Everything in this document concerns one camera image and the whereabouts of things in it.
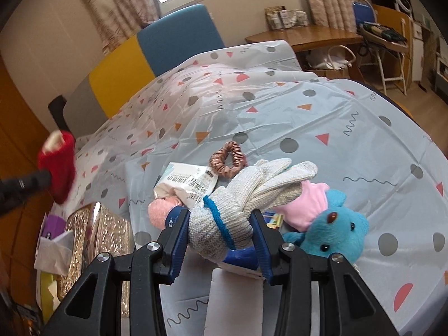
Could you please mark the white folding table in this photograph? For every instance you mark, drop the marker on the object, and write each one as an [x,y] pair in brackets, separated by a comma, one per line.
[381,40]

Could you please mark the left floral curtain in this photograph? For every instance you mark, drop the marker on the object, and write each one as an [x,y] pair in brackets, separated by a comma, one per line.
[118,20]

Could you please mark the packages on desk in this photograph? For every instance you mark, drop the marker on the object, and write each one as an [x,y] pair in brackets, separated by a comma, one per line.
[279,18]

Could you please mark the blue plush toy pink shirt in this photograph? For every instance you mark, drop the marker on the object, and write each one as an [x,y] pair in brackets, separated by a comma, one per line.
[321,224]

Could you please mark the red plush sock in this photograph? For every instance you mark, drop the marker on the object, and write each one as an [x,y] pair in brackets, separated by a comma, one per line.
[57,157]

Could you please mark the wooden wardrobe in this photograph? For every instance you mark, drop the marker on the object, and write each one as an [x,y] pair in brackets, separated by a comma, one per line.
[22,135]

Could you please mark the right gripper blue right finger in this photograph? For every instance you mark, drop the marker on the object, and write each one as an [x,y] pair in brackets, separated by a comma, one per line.
[266,244]

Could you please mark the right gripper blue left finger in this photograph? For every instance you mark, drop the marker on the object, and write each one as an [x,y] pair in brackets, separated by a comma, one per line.
[175,247]

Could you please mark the grey yellow blue headboard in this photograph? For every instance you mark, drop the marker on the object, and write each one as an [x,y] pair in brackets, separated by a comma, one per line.
[144,57]

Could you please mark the white handbag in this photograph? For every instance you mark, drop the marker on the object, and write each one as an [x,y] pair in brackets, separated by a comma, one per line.
[335,58]

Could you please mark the ornate gold tissue box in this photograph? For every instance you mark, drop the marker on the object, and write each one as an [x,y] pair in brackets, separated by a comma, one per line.
[96,230]

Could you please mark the gold metal tray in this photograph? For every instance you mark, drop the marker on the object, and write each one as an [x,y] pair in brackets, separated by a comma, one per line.
[46,294]

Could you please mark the white knit glove blue band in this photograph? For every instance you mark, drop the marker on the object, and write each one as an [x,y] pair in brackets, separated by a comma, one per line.
[220,223]

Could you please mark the wooden side desk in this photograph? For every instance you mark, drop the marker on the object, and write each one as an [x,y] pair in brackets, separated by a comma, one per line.
[302,39]

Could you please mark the thin brown satin scrunchie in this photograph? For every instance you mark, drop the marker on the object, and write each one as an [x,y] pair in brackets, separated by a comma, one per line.
[228,161]

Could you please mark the white wet wipes pack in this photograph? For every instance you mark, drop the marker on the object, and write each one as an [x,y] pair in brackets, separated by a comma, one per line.
[189,183]

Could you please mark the blue Tempo tissue pack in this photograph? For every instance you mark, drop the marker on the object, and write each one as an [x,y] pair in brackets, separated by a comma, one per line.
[247,258]

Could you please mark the purple tissue carton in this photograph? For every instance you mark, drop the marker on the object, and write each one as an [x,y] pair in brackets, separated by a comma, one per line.
[52,226]

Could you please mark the pink fuzzy socks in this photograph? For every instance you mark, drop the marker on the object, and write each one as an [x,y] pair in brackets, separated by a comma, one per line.
[159,209]

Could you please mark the blue folding chair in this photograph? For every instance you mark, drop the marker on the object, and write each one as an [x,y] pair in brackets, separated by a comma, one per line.
[363,12]

